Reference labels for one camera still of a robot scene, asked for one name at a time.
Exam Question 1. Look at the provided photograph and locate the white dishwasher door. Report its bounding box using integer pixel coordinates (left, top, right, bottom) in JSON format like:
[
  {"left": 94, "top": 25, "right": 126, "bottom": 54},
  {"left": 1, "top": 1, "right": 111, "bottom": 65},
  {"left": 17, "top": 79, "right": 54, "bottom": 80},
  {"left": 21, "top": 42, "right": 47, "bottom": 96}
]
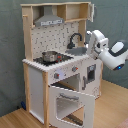
[{"left": 81, "top": 59, "right": 102, "bottom": 98}]

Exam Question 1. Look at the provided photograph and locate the grey range hood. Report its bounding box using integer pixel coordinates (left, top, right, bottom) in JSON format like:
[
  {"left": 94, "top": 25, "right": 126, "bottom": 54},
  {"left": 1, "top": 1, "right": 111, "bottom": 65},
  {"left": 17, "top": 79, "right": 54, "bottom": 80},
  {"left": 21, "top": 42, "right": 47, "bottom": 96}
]
[{"left": 35, "top": 5, "right": 64, "bottom": 27}]

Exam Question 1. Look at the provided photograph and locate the black stovetop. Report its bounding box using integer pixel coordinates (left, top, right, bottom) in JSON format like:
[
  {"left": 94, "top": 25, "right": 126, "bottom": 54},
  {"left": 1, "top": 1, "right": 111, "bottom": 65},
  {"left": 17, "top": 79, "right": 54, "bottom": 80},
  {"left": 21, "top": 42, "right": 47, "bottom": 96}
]
[{"left": 34, "top": 53, "right": 71, "bottom": 66}]

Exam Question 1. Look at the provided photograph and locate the left red stove knob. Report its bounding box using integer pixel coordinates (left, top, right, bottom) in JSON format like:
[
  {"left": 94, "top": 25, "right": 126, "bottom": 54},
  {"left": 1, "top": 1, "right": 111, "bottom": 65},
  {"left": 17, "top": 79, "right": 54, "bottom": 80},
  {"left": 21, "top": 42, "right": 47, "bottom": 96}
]
[{"left": 54, "top": 73, "right": 60, "bottom": 79}]

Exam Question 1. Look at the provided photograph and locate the red stove knob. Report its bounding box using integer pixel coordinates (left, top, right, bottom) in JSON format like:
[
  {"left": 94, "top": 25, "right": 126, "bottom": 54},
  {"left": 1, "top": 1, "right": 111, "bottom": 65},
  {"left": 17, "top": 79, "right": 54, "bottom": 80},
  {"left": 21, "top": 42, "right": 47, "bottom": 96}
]
[
  {"left": 71, "top": 66, "right": 78, "bottom": 73},
  {"left": 54, "top": 73, "right": 60, "bottom": 79}
]

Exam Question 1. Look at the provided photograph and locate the white oven door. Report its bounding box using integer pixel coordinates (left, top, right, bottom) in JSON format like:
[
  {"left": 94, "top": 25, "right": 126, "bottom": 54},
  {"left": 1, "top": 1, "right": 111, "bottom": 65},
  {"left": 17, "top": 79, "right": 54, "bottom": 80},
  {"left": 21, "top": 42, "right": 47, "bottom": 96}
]
[{"left": 49, "top": 86, "right": 95, "bottom": 128}]

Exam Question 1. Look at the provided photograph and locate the wooden toy kitchen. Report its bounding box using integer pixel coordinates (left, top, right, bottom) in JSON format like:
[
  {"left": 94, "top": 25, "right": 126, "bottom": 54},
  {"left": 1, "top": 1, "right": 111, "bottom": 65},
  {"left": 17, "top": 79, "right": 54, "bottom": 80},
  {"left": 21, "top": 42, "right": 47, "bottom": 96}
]
[{"left": 19, "top": 1, "right": 107, "bottom": 128}]

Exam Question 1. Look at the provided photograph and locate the silver toy pot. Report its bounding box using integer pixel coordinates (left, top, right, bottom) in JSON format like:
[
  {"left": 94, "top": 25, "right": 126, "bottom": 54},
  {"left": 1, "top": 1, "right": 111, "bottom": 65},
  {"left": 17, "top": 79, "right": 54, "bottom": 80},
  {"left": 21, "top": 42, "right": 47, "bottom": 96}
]
[{"left": 42, "top": 51, "right": 57, "bottom": 62}]

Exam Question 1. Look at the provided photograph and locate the black toy faucet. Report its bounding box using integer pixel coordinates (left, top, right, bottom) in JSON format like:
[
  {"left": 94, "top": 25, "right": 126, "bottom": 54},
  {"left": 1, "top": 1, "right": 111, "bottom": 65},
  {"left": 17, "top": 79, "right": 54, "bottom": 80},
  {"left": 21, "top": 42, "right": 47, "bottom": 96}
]
[{"left": 67, "top": 33, "right": 82, "bottom": 49}]

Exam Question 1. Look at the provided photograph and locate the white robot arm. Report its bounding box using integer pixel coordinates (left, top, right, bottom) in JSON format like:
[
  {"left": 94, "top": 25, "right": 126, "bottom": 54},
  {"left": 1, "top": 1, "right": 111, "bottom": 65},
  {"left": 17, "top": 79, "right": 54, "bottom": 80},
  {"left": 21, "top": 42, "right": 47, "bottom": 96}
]
[{"left": 87, "top": 30, "right": 128, "bottom": 70}]

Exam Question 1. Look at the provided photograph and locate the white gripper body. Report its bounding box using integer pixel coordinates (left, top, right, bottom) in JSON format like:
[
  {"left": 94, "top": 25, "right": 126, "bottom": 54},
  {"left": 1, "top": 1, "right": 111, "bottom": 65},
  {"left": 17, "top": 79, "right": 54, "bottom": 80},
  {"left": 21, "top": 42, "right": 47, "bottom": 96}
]
[{"left": 87, "top": 30, "right": 109, "bottom": 60}]

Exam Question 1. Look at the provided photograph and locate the grey toy sink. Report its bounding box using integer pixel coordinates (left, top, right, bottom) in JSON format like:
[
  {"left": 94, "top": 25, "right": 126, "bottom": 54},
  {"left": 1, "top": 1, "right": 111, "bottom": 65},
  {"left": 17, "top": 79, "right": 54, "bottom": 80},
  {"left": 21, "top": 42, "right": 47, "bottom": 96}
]
[{"left": 66, "top": 47, "right": 87, "bottom": 56}]

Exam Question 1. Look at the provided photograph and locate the right red stove knob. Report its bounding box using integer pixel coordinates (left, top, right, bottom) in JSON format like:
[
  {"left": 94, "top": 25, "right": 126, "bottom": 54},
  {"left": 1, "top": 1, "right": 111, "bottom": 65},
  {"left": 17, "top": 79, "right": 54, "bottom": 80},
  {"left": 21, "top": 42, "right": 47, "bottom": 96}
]
[{"left": 71, "top": 66, "right": 78, "bottom": 73}]

